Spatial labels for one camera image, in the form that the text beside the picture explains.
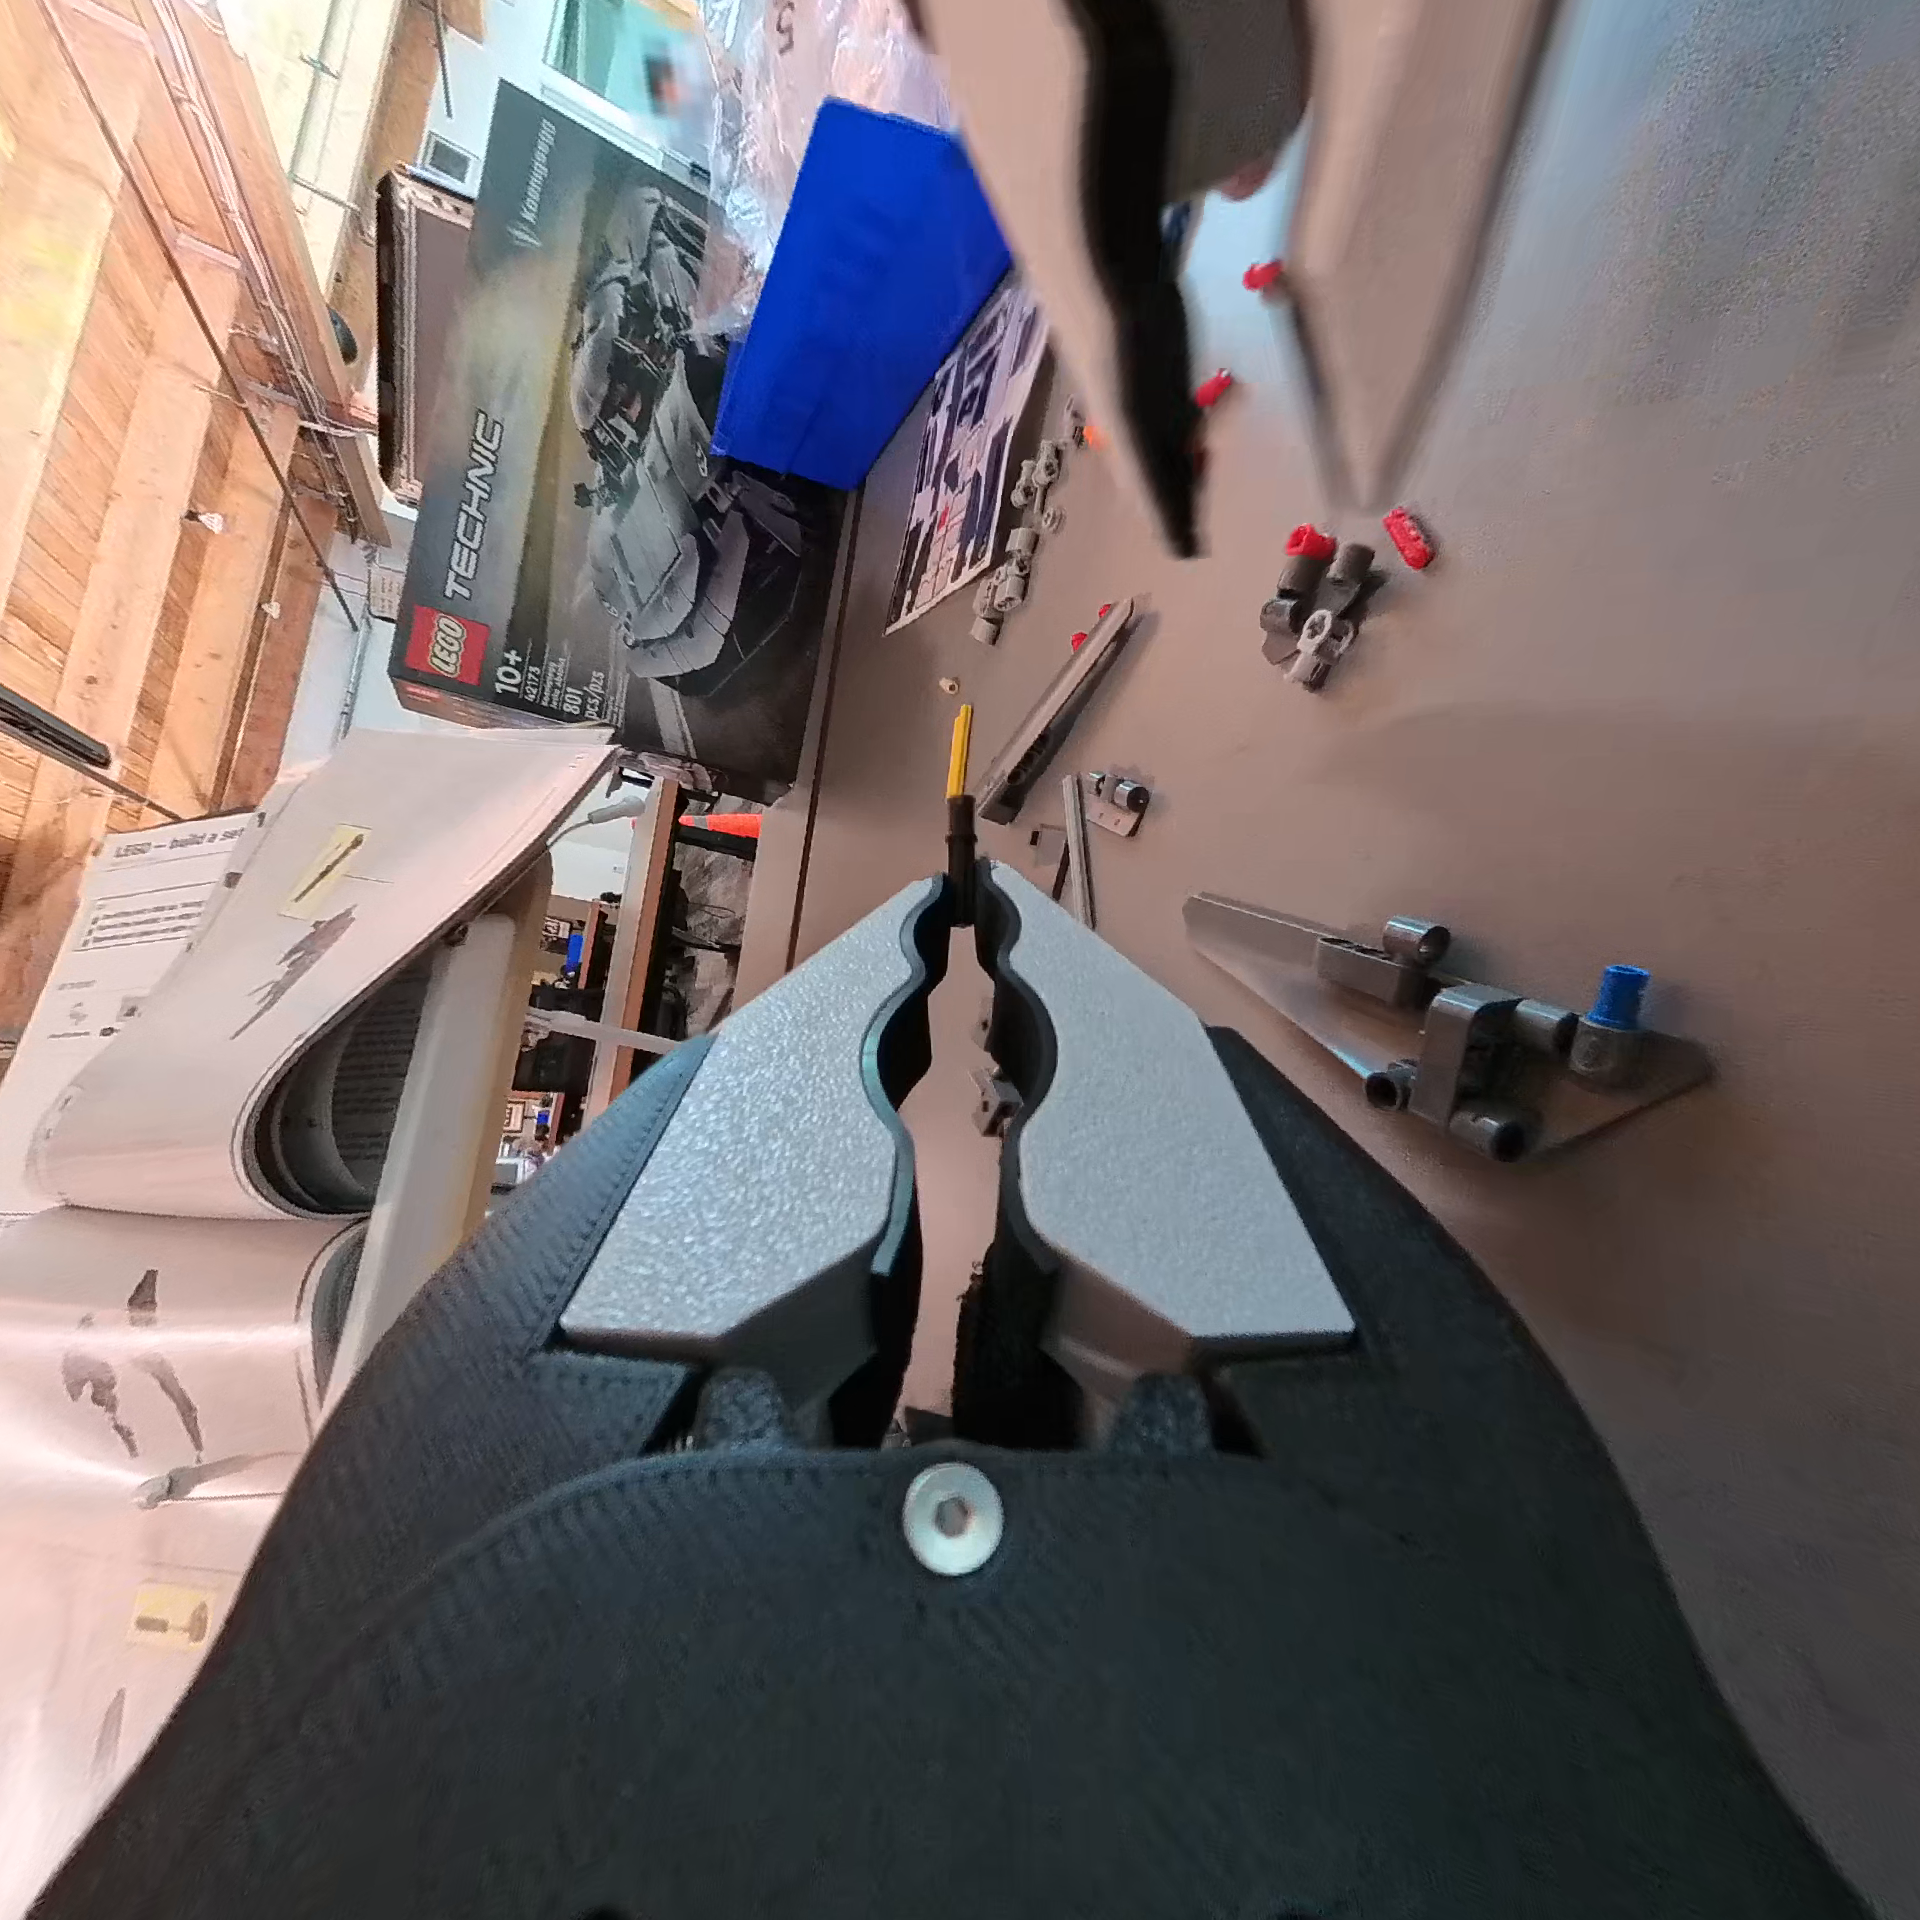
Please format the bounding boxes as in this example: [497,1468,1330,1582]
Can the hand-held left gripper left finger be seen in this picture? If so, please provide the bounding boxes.
[551,878,957,1448]

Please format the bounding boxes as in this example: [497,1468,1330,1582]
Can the white printed paper sheet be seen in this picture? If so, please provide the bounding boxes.
[53,816,262,1016]

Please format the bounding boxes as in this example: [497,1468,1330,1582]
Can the dark grey long lego panel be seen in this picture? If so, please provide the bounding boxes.
[976,595,1139,831]

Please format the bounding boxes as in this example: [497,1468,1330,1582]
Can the sticker sheet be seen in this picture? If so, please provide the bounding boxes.
[884,273,1054,637]

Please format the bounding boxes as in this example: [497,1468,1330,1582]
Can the dark brown case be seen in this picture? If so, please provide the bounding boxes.
[380,167,482,510]

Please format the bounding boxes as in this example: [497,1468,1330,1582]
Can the grey wedge lego assembly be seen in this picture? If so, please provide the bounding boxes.
[1184,891,1712,1163]

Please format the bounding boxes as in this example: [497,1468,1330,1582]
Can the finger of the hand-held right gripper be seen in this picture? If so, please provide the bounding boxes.
[913,0,1209,560]
[1295,0,1565,505]

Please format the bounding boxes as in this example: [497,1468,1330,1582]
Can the grey connector with red pin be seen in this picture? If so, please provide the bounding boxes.
[1263,521,1341,656]

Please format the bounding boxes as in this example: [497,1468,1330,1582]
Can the blue plastic bin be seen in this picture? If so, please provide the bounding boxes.
[713,99,1023,490]

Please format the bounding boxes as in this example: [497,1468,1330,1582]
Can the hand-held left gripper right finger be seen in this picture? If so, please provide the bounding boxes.
[957,870,1360,1448]

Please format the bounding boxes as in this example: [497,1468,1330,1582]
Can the lego set box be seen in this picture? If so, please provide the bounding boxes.
[386,73,849,804]

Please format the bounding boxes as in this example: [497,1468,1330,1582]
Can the lego instruction booklet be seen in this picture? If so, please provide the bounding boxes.
[0,726,626,1864]

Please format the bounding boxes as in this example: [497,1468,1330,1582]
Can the clear plastic bags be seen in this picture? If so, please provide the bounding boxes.
[657,0,963,152]

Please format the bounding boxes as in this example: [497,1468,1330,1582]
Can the white book stand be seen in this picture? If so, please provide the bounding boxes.
[301,848,710,1437]

